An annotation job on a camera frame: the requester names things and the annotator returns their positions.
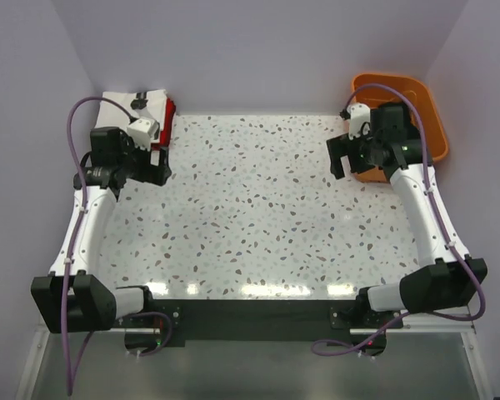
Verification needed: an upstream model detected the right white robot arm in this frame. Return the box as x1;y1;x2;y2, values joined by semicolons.
327;102;488;328

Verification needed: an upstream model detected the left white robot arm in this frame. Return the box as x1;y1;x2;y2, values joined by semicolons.
31;127;172;333

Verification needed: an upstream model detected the folded white printed t shirt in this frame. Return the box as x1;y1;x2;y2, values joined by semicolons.
95;89;169;143

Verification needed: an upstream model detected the folded red t shirt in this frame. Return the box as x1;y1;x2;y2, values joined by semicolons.
152;97;177;150

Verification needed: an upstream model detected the orange plastic basket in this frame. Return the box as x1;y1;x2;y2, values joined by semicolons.
351;72;448;183

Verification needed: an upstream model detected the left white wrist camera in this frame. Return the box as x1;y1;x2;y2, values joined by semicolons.
126;117;159;151

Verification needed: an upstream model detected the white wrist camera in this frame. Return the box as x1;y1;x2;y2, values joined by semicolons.
340;102;371;140
126;117;159;151

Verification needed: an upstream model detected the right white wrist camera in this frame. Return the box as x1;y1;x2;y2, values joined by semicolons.
340;102;371;140

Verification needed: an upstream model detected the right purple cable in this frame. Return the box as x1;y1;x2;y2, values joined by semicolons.
312;83;484;358

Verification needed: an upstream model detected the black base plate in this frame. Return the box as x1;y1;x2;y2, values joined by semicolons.
107;297;403;349

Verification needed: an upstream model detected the aluminium rail frame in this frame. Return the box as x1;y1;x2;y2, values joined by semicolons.
16;299;497;400

